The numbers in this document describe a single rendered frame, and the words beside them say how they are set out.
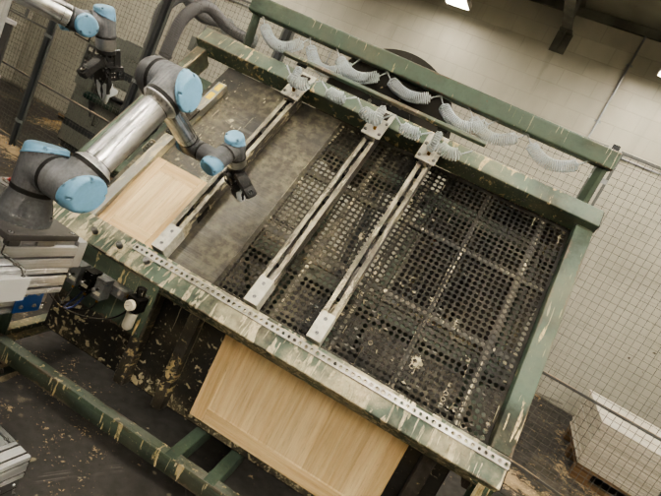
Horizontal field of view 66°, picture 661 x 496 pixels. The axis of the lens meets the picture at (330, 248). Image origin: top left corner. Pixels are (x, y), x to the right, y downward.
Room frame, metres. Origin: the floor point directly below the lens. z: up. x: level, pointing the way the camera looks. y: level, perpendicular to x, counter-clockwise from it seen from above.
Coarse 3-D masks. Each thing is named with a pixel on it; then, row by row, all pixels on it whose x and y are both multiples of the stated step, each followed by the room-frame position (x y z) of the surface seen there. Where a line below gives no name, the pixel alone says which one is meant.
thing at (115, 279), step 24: (96, 264) 1.96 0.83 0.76; (120, 264) 1.94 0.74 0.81; (72, 288) 1.88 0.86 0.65; (96, 288) 1.82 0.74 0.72; (120, 288) 1.88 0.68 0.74; (144, 288) 1.86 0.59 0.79; (72, 312) 1.81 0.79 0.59; (96, 312) 1.94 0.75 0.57; (120, 312) 1.92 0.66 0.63; (144, 312) 1.90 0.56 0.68
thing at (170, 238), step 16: (288, 96) 2.55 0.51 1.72; (272, 112) 2.52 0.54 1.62; (288, 112) 2.56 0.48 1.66; (272, 128) 2.46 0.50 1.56; (256, 144) 2.38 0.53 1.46; (208, 192) 2.20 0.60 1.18; (224, 192) 2.26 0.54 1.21; (192, 208) 2.12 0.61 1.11; (208, 208) 2.17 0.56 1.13; (176, 224) 2.06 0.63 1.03; (192, 224) 2.10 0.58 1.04; (160, 240) 1.99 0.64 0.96; (176, 240) 2.03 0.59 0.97
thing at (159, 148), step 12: (216, 84) 2.64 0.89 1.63; (204, 96) 2.57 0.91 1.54; (216, 96) 2.60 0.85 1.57; (204, 108) 2.53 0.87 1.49; (192, 120) 2.47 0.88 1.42; (156, 144) 2.34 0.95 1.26; (168, 144) 2.36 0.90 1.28; (144, 156) 2.29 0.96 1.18; (156, 156) 2.32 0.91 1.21; (132, 168) 2.24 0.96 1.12; (144, 168) 2.26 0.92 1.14; (120, 180) 2.19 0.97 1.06; (132, 180) 2.21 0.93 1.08; (108, 192) 2.14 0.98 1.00; (120, 192) 2.16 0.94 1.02; (108, 204) 2.12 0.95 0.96; (96, 216) 2.08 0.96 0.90
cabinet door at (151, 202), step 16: (160, 160) 2.31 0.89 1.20; (144, 176) 2.24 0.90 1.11; (160, 176) 2.26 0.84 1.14; (176, 176) 2.27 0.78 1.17; (192, 176) 2.28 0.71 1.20; (128, 192) 2.18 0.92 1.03; (144, 192) 2.19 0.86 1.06; (160, 192) 2.20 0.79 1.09; (176, 192) 2.22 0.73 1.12; (192, 192) 2.22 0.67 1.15; (112, 208) 2.12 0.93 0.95; (128, 208) 2.13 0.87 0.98; (144, 208) 2.14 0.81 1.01; (160, 208) 2.15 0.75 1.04; (176, 208) 2.16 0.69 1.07; (112, 224) 2.06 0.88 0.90; (128, 224) 2.07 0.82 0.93; (144, 224) 2.09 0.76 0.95; (160, 224) 2.10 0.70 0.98; (144, 240) 2.04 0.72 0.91
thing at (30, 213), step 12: (12, 192) 1.31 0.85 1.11; (24, 192) 1.32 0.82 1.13; (0, 204) 1.31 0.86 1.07; (12, 204) 1.30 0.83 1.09; (24, 204) 1.32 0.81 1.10; (36, 204) 1.33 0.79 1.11; (48, 204) 1.37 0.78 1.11; (0, 216) 1.30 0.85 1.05; (12, 216) 1.30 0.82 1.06; (24, 216) 1.32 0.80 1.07; (36, 216) 1.33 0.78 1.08; (48, 216) 1.37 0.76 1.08; (36, 228) 1.34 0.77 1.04
